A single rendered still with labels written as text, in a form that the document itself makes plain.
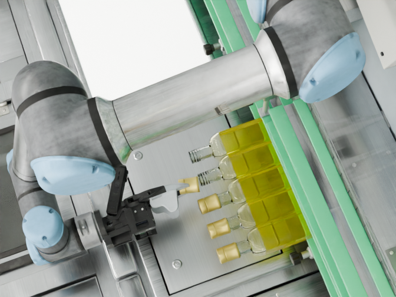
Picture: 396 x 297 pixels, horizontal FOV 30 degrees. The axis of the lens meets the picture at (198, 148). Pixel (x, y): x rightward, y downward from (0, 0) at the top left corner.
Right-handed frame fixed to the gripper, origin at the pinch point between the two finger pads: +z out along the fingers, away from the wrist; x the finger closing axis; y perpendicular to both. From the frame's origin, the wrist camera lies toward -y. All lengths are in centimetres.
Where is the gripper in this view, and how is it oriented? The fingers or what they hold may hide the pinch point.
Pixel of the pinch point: (182, 187)
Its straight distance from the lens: 162.9
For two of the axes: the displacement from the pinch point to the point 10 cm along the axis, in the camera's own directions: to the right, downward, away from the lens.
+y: 3.5, 8.8, -3.3
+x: -0.2, -3.4, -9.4
